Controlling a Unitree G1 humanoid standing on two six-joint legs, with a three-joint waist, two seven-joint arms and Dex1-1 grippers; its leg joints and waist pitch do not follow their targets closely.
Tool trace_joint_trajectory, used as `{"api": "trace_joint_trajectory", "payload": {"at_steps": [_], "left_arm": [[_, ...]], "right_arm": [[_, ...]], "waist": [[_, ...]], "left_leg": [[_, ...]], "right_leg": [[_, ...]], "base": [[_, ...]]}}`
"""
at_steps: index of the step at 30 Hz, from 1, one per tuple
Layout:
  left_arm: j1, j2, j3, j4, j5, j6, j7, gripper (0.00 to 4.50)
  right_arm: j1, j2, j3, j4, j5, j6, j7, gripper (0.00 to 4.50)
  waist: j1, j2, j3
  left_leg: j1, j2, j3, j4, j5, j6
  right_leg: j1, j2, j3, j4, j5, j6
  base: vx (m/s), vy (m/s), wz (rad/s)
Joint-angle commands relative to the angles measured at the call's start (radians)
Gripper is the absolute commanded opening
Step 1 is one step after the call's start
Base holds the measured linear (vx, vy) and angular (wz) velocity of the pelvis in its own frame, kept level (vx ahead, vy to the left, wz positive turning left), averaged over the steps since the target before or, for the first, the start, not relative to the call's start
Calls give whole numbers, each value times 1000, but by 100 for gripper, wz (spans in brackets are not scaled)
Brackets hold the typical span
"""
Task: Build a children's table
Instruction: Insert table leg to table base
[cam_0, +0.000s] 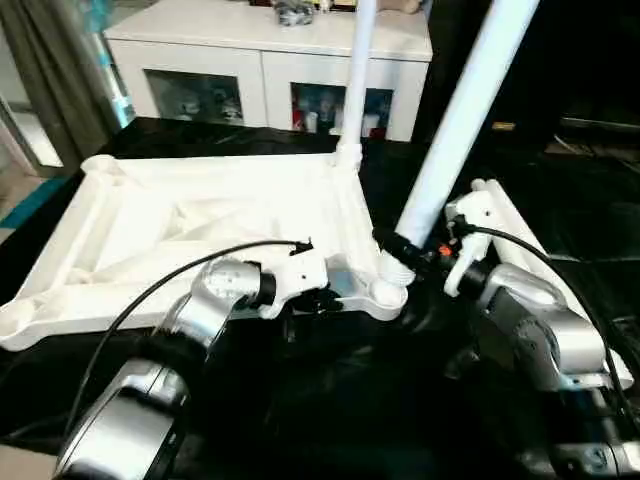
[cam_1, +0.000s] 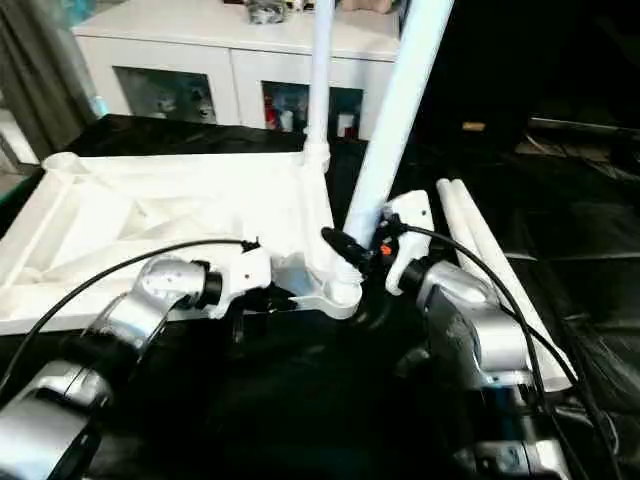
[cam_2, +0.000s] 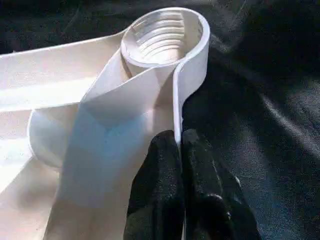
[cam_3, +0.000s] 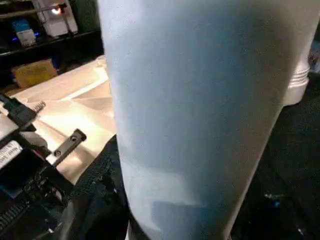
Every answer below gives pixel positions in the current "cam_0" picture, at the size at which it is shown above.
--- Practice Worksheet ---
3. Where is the white plastic table leg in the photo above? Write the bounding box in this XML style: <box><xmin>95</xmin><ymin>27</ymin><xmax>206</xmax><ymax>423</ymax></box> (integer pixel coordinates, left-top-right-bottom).
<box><xmin>469</xmin><ymin>178</ymin><xmax>551</xmax><ymax>301</ymax></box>
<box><xmin>382</xmin><ymin>0</ymin><xmax>542</xmax><ymax>290</ymax></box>
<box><xmin>485</xmin><ymin>178</ymin><xmax>637</xmax><ymax>392</ymax></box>
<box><xmin>333</xmin><ymin>0</ymin><xmax>382</xmax><ymax>172</ymax></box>

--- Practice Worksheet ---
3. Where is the white plastic table top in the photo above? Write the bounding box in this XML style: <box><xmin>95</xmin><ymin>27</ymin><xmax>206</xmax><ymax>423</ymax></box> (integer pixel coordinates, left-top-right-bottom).
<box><xmin>0</xmin><ymin>149</ymin><xmax>417</xmax><ymax>355</ymax></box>

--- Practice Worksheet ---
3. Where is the black mat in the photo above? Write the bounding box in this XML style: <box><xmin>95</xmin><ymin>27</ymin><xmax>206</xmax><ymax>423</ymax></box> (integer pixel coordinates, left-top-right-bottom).
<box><xmin>0</xmin><ymin>115</ymin><xmax>640</xmax><ymax>480</ymax></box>

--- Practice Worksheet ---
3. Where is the dark low furniture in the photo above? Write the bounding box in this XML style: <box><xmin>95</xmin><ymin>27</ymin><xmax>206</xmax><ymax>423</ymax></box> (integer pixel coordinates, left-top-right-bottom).
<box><xmin>543</xmin><ymin>117</ymin><xmax>640</xmax><ymax>162</ymax></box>

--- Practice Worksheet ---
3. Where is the black cabinet with gold label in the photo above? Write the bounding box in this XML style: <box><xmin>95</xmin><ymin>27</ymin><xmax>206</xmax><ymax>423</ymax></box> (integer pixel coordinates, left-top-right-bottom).
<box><xmin>413</xmin><ymin>0</ymin><xmax>569</xmax><ymax>147</ymax></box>

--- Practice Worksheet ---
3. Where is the dark grey figurine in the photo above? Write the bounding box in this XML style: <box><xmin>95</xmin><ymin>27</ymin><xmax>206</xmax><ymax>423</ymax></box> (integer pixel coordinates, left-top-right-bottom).
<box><xmin>273</xmin><ymin>0</ymin><xmax>317</xmax><ymax>27</ymax></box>

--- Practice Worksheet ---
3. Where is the white display cabinet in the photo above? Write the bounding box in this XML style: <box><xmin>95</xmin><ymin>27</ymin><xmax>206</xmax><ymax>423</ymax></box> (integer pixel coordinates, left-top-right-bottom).
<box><xmin>102</xmin><ymin>0</ymin><xmax>435</xmax><ymax>145</ymax></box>

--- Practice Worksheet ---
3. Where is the light blue rack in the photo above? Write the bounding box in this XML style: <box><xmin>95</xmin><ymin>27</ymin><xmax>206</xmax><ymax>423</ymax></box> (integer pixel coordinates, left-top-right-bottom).
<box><xmin>83</xmin><ymin>17</ymin><xmax>137</xmax><ymax>127</ymax></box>

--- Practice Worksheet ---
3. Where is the teal floor mat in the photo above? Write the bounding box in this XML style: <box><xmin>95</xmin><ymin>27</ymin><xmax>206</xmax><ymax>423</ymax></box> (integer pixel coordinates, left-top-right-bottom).
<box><xmin>0</xmin><ymin>173</ymin><xmax>70</xmax><ymax>230</ymax></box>

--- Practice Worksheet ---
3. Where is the grey curtain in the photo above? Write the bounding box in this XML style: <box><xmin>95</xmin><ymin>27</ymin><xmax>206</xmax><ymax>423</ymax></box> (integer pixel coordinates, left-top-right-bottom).
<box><xmin>0</xmin><ymin>0</ymin><xmax>125</xmax><ymax>162</ymax></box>

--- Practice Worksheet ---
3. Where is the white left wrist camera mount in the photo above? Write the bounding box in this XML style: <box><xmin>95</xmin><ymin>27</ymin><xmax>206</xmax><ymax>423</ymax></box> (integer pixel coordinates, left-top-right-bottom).
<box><xmin>258</xmin><ymin>243</ymin><xmax>332</xmax><ymax>322</ymax></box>

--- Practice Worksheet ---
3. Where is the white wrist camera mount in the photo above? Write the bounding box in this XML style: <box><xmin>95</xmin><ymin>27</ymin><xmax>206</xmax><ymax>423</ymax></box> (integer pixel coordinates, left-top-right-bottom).
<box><xmin>258</xmin><ymin>243</ymin><xmax>332</xmax><ymax>322</ymax></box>
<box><xmin>442</xmin><ymin>191</ymin><xmax>505</xmax><ymax>300</ymax></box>

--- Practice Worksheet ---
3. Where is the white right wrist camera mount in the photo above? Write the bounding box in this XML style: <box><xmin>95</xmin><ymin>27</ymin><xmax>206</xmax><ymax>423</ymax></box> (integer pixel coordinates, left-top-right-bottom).
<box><xmin>442</xmin><ymin>191</ymin><xmax>505</xmax><ymax>300</ymax></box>

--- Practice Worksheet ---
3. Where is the grey door frame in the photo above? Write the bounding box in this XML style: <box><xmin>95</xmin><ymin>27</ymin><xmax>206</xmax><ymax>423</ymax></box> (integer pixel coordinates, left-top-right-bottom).
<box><xmin>0</xmin><ymin>93</ymin><xmax>65</xmax><ymax>175</ymax></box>

